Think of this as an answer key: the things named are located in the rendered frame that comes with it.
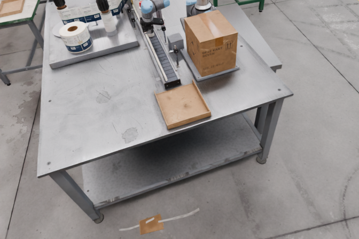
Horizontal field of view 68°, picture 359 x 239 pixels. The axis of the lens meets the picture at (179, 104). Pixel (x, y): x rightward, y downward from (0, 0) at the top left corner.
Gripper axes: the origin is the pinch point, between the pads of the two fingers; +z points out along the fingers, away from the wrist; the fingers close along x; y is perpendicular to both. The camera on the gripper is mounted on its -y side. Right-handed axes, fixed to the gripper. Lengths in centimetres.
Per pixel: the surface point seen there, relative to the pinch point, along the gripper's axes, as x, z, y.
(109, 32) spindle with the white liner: -15.0, 11.7, 30.5
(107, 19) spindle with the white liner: -20.1, 1.3, 28.8
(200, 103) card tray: 69, -28, -10
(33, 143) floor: 35, 87, 133
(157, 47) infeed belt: 14.5, -2.1, 0.0
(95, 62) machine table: 8.7, 7.1, 46.5
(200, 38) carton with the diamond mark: 34, -41, -20
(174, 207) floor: 128, 34, 22
